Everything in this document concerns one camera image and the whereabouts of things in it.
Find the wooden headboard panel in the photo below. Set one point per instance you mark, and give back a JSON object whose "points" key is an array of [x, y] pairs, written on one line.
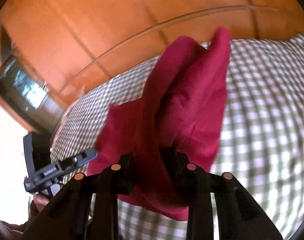
{"points": [[92, 30]]}

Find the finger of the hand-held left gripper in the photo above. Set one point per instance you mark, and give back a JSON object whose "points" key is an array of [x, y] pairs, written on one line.
{"points": [[85, 155]]}

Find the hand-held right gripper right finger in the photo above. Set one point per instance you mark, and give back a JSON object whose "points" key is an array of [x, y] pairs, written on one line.
{"points": [[178, 167]]}

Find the dark glass panel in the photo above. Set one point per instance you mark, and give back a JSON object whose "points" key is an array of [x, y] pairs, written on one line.
{"points": [[22, 90]]}

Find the person's left forearm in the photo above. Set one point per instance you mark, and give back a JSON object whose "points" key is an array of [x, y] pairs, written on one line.
{"points": [[15, 227]]}

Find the maroon embroidered sweater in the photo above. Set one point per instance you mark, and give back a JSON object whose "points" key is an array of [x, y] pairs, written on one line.
{"points": [[186, 92]]}

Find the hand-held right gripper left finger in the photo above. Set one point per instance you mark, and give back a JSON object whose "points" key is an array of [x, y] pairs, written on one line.
{"points": [[117, 177]]}

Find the green checkered bedspread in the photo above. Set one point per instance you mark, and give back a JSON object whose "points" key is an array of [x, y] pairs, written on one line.
{"points": [[266, 130]]}

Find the person's left hand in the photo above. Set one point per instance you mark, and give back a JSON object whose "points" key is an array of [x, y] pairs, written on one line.
{"points": [[40, 201]]}

